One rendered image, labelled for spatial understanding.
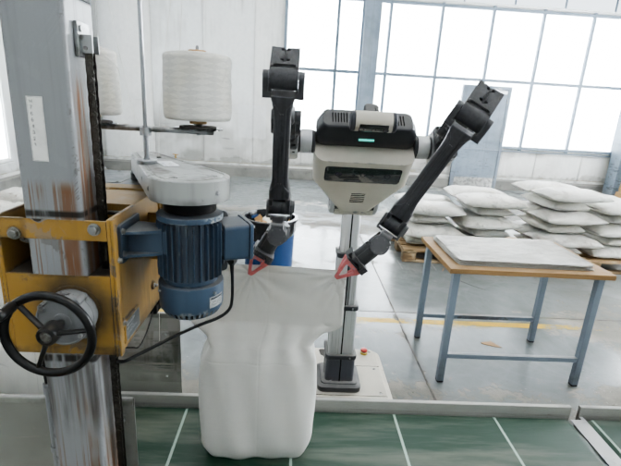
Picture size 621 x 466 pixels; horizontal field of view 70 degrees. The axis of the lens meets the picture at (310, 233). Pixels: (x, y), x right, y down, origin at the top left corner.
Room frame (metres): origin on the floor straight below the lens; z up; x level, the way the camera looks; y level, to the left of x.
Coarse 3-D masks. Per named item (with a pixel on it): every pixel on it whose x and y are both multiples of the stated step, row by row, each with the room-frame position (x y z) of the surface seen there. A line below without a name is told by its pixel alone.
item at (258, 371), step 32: (224, 288) 1.31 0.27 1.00; (256, 288) 1.32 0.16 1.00; (288, 288) 1.31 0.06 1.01; (320, 288) 1.31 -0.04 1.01; (192, 320) 1.30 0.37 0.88; (224, 320) 1.31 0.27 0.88; (256, 320) 1.32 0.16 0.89; (288, 320) 1.31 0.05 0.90; (320, 320) 1.31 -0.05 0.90; (224, 352) 1.25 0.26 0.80; (256, 352) 1.25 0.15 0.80; (288, 352) 1.26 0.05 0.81; (224, 384) 1.24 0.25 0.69; (256, 384) 1.24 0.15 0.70; (288, 384) 1.25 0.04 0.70; (224, 416) 1.23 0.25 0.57; (256, 416) 1.24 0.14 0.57; (288, 416) 1.25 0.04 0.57; (224, 448) 1.24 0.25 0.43; (256, 448) 1.25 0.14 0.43; (288, 448) 1.25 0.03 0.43
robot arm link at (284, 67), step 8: (272, 48) 1.24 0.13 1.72; (280, 48) 1.25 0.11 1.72; (288, 48) 1.25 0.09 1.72; (296, 48) 1.25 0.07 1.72; (272, 56) 1.21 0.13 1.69; (280, 56) 1.22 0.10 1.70; (288, 56) 1.22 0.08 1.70; (296, 56) 1.22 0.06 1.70; (272, 64) 1.19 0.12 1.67; (280, 64) 1.20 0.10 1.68; (288, 64) 1.20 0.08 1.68; (296, 64) 1.20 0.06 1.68; (272, 72) 1.17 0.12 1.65; (280, 72) 1.17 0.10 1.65; (288, 72) 1.18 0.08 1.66; (296, 72) 1.18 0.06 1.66; (272, 80) 1.17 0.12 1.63; (280, 80) 1.17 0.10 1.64; (288, 80) 1.17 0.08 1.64; (296, 80) 1.17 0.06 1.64; (272, 88) 1.19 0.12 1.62; (280, 88) 1.19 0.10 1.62; (288, 88) 1.18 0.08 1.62; (296, 88) 1.18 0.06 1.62; (272, 112) 1.51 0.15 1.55; (296, 112) 1.52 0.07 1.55; (272, 120) 1.51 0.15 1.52; (296, 120) 1.51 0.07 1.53; (272, 128) 1.53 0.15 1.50; (296, 128) 1.53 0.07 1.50
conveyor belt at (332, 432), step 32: (160, 416) 1.44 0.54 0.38; (192, 416) 1.45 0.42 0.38; (320, 416) 1.49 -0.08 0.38; (352, 416) 1.51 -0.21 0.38; (384, 416) 1.52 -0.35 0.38; (416, 416) 1.53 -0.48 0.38; (448, 416) 1.54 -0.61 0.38; (160, 448) 1.28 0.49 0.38; (192, 448) 1.29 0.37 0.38; (320, 448) 1.32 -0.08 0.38; (352, 448) 1.33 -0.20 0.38; (384, 448) 1.34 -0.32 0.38; (416, 448) 1.35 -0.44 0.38; (448, 448) 1.36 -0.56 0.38; (480, 448) 1.37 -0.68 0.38; (512, 448) 1.38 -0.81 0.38; (544, 448) 1.39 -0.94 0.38; (576, 448) 1.40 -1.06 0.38
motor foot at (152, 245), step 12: (132, 216) 0.96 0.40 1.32; (120, 228) 0.89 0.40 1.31; (132, 228) 0.93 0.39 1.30; (144, 228) 0.93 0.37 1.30; (156, 228) 0.94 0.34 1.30; (120, 240) 0.88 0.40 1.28; (132, 240) 0.92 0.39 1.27; (144, 240) 0.93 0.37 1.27; (156, 240) 0.93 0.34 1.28; (120, 252) 0.88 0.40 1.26; (132, 252) 0.92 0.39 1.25; (144, 252) 0.92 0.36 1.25; (156, 252) 0.93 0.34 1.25
